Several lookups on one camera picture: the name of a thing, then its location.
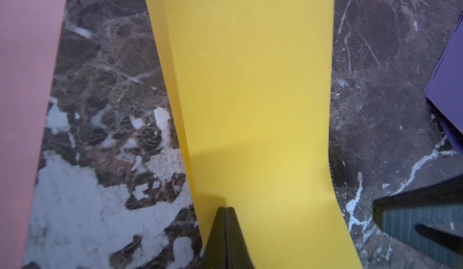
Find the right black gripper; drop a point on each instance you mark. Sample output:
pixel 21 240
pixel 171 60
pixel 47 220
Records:
pixel 407 217

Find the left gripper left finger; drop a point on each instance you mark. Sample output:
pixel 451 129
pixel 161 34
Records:
pixel 215 254

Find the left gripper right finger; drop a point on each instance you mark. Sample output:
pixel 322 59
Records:
pixel 237 256

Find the pink paper sheet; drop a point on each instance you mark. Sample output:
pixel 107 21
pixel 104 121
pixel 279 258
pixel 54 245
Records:
pixel 30 33

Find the yellow paper sheet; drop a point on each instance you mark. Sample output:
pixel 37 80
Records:
pixel 249 85

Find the purple paper sheet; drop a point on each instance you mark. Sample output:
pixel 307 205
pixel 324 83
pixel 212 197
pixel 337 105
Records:
pixel 444 90

